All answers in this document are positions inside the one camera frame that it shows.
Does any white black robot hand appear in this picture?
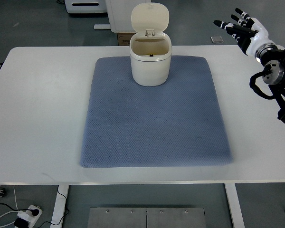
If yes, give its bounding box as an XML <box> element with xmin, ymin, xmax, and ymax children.
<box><xmin>213</xmin><ymin>8</ymin><xmax>277</xmax><ymax>58</ymax></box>

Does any white trash bin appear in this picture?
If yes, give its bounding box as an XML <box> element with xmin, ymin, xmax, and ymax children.
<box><xmin>130</xmin><ymin>2</ymin><xmax>172</xmax><ymax>86</ymax></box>

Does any grey floor socket plate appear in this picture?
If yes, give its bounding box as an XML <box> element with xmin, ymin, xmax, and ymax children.
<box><xmin>210</xmin><ymin>36</ymin><xmax>224</xmax><ymax>44</ymax></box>

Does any blue textured mat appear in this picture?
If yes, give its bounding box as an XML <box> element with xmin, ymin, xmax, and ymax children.
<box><xmin>80</xmin><ymin>56</ymin><xmax>232</xmax><ymax>168</ymax></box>

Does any cardboard box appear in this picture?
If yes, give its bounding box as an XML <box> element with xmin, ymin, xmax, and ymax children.
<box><xmin>117</xmin><ymin>33</ymin><xmax>134</xmax><ymax>46</ymax></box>

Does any white cabinet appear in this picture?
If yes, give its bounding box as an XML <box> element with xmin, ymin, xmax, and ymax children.
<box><xmin>94</xmin><ymin>0</ymin><xmax>151</xmax><ymax>33</ymax></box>

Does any white table leg right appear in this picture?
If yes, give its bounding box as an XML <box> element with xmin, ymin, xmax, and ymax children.
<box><xmin>224</xmin><ymin>183</ymin><xmax>245</xmax><ymax>228</ymax></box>

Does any white table leg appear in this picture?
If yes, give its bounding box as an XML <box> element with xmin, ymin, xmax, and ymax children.
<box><xmin>50</xmin><ymin>185</ymin><xmax>69</xmax><ymax>228</ymax></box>
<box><xmin>224</xmin><ymin>183</ymin><xmax>245</xmax><ymax>228</ymax></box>

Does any white machine with slot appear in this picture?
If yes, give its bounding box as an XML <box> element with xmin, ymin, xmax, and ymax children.
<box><xmin>64</xmin><ymin>0</ymin><xmax>107</xmax><ymax>14</ymax></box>

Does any white table leg left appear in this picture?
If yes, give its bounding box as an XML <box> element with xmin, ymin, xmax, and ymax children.
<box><xmin>50</xmin><ymin>185</ymin><xmax>69</xmax><ymax>228</ymax></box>

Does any white power strip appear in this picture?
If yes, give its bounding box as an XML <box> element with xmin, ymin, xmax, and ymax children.
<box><xmin>17</xmin><ymin>205</ymin><xmax>43</xmax><ymax>228</ymax></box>

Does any black power cable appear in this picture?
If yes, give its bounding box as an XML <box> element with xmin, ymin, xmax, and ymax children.
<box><xmin>0</xmin><ymin>185</ymin><xmax>69</xmax><ymax>228</ymax></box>

